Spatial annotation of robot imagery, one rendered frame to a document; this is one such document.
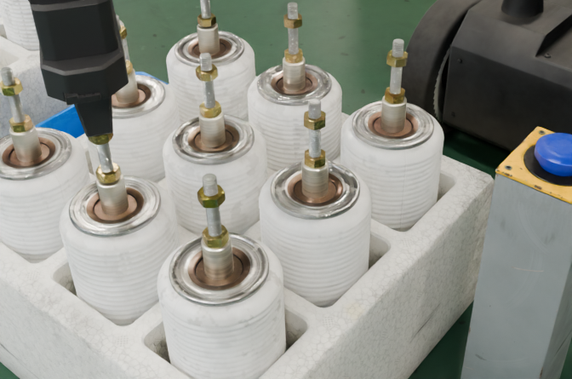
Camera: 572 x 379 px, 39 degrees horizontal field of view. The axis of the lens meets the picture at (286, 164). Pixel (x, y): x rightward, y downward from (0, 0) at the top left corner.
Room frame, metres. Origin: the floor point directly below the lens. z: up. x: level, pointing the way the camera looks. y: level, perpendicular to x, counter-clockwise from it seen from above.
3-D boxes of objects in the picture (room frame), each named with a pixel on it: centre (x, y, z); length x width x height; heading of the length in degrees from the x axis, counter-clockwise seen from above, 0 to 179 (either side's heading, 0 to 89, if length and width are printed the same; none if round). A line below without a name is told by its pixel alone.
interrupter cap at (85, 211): (0.51, 0.14, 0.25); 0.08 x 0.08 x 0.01
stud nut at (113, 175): (0.51, 0.14, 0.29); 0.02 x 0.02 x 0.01; 46
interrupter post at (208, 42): (0.76, 0.08, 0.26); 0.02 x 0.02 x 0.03
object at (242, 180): (0.60, 0.07, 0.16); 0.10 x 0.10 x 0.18
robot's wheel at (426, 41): (0.97, -0.24, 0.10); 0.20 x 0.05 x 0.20; 137
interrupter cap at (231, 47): (0.76, 0.08, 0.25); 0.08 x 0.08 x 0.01
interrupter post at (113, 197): (0.51, 0.14, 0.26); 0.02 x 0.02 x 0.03
